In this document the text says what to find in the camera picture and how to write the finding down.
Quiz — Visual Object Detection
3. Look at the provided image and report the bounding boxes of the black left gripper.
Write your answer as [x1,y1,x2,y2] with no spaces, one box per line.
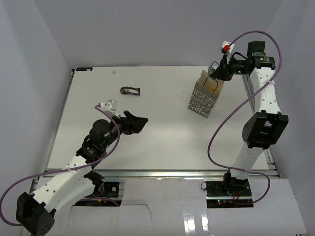
[102,111,148,149]

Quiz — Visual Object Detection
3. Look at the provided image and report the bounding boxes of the grey blue snack packet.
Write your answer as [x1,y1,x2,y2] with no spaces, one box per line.
[208,66,216,75]

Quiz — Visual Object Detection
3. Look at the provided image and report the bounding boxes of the large yellow M&M packet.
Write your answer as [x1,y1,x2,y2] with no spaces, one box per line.
[203,78,220,93]

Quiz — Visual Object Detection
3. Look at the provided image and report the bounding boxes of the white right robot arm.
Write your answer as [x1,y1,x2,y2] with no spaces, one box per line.
[211,41,288,196]

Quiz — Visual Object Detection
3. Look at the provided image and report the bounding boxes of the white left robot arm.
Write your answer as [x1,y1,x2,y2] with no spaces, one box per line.
[16,111,148,236]

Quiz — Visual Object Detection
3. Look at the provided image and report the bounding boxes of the brown paper coffee bag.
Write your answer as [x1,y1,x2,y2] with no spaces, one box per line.
[188,61,224,118]

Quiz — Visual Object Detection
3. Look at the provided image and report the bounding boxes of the brown chocolate bar wrapper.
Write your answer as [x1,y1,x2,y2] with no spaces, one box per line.
[120,87,140,96]

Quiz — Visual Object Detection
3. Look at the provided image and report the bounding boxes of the blue label left corner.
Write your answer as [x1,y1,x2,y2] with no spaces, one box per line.
[75,67,93,72]

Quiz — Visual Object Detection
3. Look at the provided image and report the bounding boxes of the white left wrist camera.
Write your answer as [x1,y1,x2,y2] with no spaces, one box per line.
[97,99,120,118]

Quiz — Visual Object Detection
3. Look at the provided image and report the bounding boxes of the aluminium front rail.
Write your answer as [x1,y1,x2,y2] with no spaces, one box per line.
[43,169,279,181]

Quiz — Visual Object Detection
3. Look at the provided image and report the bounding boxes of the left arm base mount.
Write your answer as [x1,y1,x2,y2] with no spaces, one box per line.
[74,182,122,207]

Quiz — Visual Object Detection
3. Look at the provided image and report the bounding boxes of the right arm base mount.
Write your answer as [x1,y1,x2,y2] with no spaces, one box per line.
[200,180,253,209]

